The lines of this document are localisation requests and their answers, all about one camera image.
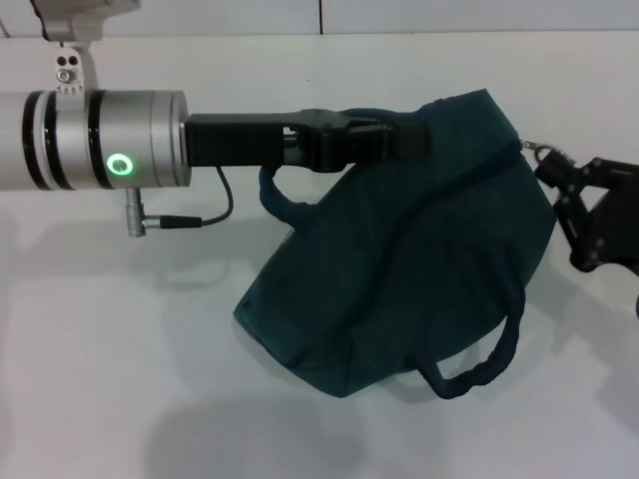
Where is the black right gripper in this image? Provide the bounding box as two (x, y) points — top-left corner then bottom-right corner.
(533, 149), (639, 276)

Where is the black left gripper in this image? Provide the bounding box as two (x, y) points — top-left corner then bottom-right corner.
(182, 107), (432, 174)

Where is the dark teal insulated lunch bag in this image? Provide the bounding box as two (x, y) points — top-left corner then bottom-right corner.
(233, 88), (558, 401)

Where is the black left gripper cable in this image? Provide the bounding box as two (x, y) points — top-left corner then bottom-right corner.
(124, 167), (236, 240)

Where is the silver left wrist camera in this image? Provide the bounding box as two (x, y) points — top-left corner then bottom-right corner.
(41, 0), (142, 97)

